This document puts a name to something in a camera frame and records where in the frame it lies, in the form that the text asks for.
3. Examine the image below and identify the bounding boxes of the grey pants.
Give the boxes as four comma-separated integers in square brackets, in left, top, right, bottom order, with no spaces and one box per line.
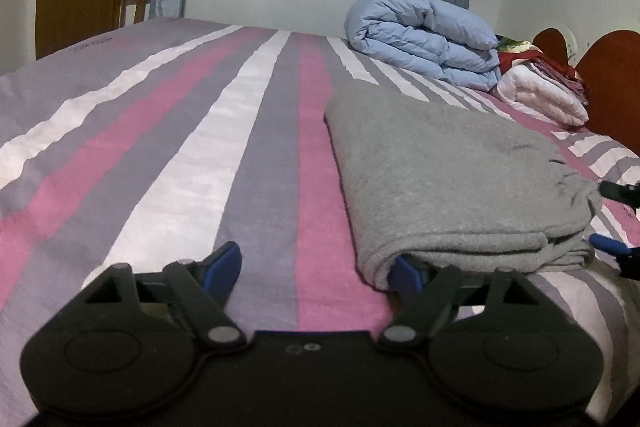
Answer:
[324,86,603,292]

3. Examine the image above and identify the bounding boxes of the striped purple pink bed sheet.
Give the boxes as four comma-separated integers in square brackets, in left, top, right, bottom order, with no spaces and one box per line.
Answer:
[0,17,640,427]

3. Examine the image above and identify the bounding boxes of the wooden chair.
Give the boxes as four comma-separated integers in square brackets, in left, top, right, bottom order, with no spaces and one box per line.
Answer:
[116,0,152,28]

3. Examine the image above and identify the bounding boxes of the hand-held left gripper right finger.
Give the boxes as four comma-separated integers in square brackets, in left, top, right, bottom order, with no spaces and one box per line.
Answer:
[377,254,541,350]

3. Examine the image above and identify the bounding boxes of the red patterned cloth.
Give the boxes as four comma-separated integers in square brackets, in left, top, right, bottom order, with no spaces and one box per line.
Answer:
[495,36,591,100]

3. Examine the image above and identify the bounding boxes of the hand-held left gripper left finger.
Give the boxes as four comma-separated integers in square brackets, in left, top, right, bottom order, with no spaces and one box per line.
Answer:
[84,241,247,350]

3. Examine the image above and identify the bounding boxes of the folded light blue duvet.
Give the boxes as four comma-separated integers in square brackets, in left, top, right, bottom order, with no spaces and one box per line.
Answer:
[345,0,501,92]

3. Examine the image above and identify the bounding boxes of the folded white pink blanket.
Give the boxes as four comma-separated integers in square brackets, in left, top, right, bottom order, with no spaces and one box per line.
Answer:
[492,63,590,128]

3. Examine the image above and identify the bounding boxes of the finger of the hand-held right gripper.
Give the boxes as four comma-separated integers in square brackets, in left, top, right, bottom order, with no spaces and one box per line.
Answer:
[600,179,640,210]
[589,234,640,280]

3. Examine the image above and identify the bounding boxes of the dark red wooden headboard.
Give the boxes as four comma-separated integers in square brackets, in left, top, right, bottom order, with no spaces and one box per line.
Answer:
[532,27,640,140]

